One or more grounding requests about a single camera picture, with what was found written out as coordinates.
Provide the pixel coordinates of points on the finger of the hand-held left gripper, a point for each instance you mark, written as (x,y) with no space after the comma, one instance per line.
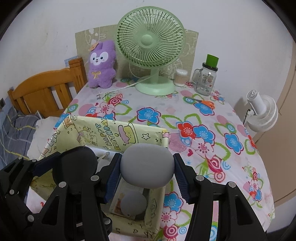
(44,167)
(107,222)

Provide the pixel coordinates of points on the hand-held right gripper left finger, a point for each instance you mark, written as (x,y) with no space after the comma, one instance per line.
(113,176)

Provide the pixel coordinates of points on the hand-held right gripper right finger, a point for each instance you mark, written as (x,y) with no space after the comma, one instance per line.
(182,178)

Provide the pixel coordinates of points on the white rounded case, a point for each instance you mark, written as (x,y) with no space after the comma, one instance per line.
(134,204)

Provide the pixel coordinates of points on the lilac oval case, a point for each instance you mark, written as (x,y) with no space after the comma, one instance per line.
(148,164)

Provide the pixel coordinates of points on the yellow printed storage box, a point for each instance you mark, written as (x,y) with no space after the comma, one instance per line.
(92,132)

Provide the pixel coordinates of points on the floral tablecloth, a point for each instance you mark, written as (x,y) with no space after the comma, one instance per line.
(208,150)

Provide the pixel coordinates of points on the plaid blanket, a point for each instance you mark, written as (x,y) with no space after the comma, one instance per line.
(20,129)

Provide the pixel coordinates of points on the wooden headboard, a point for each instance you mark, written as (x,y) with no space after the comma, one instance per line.
(41,90)

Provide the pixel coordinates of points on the glass mug with green lid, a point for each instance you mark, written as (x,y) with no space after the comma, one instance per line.
(204,83)

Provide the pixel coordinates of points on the cotton swab jar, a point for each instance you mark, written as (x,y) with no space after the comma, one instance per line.
(180,78)

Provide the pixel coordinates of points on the purple plush toy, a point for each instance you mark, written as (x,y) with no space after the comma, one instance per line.
(101,71)

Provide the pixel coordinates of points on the white clip fan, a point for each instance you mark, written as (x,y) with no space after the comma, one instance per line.
(266,113)

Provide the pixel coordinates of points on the beige door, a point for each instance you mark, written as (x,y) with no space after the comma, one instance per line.
(286,115)

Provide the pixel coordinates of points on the green desk fan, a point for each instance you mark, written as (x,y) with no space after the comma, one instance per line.
(150,41)

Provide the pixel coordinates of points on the blue patterned wall sticker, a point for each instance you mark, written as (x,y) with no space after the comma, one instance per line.
(68,61)

